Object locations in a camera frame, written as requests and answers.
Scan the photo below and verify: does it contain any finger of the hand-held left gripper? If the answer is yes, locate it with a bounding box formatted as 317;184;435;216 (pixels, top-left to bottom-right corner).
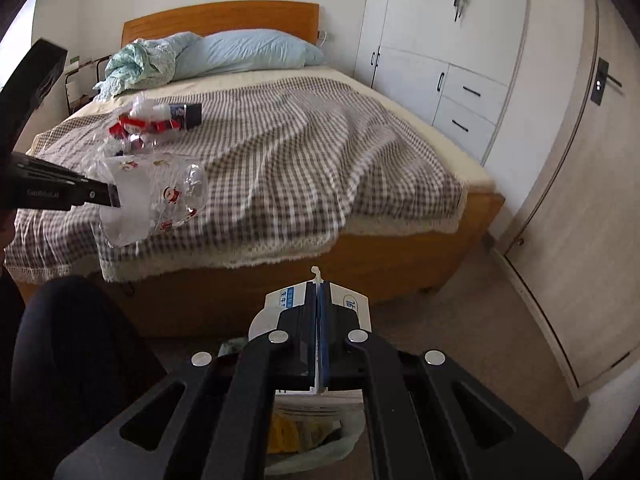
80;178;122;209

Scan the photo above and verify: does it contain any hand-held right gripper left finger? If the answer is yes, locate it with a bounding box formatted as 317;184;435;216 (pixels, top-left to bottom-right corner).
52;282;319;480

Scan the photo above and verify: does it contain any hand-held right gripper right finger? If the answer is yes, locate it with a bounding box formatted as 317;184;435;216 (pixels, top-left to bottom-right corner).
318;282;583;480

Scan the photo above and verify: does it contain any white blue milk carton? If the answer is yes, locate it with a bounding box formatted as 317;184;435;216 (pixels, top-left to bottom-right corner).
248;266;373;401

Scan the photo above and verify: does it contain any clear Santa print plastic bag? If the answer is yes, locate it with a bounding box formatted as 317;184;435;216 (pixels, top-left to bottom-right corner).
96;154;209;248

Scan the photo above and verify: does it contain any red snack wrapper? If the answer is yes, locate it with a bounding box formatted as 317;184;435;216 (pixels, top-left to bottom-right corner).
131;110;183;137

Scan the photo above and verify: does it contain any trash bin with patterned liner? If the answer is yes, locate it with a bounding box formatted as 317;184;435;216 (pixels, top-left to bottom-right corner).
220;339;363;476

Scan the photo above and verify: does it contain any black packet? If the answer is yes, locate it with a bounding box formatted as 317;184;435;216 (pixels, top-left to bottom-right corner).
170;103;203;131

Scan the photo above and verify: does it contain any clear plastic bottle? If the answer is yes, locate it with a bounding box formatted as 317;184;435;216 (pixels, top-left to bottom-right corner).
90;135;161;168

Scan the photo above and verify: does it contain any yellow wrapper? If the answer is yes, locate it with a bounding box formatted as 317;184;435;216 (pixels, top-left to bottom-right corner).
269;412;302;455

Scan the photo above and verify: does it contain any wooden bed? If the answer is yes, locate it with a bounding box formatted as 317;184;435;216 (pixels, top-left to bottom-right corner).
15;1;506;338

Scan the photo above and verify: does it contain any black bedside rack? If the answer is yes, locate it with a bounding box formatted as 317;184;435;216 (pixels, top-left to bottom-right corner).
64;55;113;113

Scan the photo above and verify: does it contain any floral quilt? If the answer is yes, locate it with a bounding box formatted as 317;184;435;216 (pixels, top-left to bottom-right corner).
92;31;201;101

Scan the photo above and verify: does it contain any person's right leg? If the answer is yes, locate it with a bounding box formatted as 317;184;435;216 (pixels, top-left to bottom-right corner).
10;275;168;480

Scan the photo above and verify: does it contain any checked blanket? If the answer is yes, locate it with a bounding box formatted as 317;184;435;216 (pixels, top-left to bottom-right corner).
5;77;468;283

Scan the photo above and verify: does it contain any light blue pillow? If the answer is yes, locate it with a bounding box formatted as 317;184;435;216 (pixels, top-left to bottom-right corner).
172;30;326;81

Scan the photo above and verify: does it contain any beige door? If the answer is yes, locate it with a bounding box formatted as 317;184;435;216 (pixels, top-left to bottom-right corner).
500;0;640;401

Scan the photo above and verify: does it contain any white wardrobe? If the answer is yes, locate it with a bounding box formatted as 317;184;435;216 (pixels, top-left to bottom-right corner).
354;0;531;166

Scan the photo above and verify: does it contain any black door handle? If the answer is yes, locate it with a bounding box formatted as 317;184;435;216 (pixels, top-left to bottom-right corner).
591;57;623;107

